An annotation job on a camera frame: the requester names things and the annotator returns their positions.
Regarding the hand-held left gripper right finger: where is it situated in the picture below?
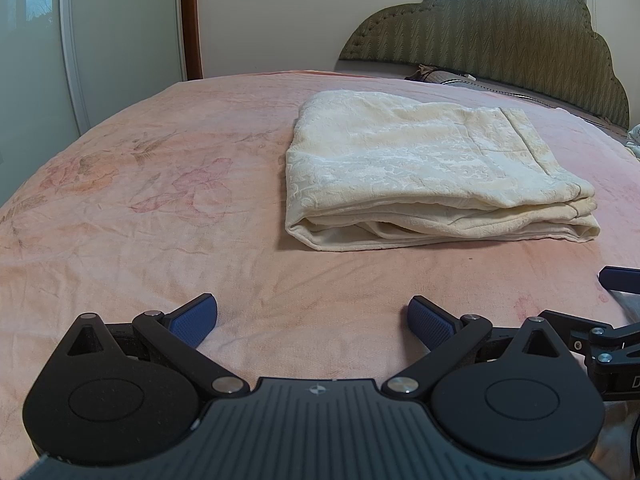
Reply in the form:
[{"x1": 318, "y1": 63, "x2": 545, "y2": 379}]
[{"x1": 382, "y1": 295, "x2": 581, "y2": 401}]

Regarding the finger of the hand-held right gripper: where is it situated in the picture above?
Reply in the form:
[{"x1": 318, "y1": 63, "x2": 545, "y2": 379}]
[
  {"x1": 598, "y1": 266, "x2": 640, "y2": 294},
  {"x1": 537, "y1": 309, "x2": 622, "y2": 357}
]

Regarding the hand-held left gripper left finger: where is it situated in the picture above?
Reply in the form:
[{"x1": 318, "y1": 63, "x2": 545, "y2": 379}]
[{"x1": 50, "y1": 293, "x2": 251, "y2": 401}]

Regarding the cream white towel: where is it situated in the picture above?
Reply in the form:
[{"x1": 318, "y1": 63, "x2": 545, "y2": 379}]
[{"x1": 283, "y1": 89, "x2": 601, "y2": 253}]

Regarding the pink floral blanket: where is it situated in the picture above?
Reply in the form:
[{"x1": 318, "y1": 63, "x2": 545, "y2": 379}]
[{"x1": 0, "y1": 68, "x2": 640, "y2": 480}]

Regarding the white printed quilt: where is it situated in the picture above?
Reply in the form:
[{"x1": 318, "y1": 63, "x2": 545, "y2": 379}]
[{"x1": 621, "y1": 121, "x2": 640, "y2": 162}]

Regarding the olive scalloped padded headboard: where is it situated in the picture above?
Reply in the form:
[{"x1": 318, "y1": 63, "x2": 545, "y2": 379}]
[{"x1": 338, "y1": 0, "x2": 630, "y2": 129}]

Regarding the white sliding wardrobe door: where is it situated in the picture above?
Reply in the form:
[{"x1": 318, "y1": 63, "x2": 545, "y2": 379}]
[{"x1": 0, "y1": 0, "x2": 190, "y2": 208}]

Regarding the brown wooden door frame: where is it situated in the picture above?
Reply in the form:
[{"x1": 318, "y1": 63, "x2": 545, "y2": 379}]
[{"x1": 180, "y1": 0, "x2": 204, "y2": 81}]

